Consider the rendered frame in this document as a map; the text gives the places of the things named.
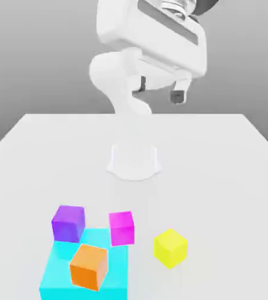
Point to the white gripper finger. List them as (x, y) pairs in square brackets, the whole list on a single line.
[(143, 84), (178, 96)]

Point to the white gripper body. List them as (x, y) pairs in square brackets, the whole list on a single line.
[(129, 28)]

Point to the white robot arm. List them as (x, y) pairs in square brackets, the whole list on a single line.
[(115, 77)]

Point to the small magenta cube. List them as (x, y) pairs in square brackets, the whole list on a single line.
[(121, 230)]

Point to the small yellow cube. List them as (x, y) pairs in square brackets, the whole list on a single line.
[(170, 249)]

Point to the small purple cube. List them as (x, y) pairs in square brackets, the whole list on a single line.
[(67, 225)]

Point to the small orange cube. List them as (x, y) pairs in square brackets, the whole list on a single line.
[(88, 269)]

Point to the large cyan box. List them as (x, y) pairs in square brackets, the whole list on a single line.
[(54, 276)]

